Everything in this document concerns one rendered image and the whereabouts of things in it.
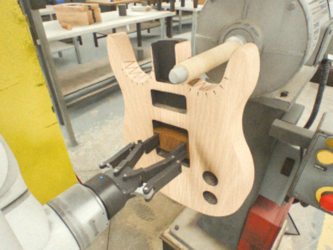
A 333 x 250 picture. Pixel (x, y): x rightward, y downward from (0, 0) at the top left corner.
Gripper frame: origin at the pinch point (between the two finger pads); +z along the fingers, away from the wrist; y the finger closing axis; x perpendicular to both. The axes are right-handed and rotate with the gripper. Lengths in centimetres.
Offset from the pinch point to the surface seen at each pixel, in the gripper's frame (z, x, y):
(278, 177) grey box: 36.0, -29.5, 16.4
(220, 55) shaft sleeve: 5.2, 18.9, 9.7
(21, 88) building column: -1, 1, -82
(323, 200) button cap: 13.2, -11.7, 29.8
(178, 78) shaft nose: -6.5, 18.2, 9.0
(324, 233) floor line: 95, -111, 38
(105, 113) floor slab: 101, -80, -187
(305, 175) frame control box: 15.6, -8.9, 25.4
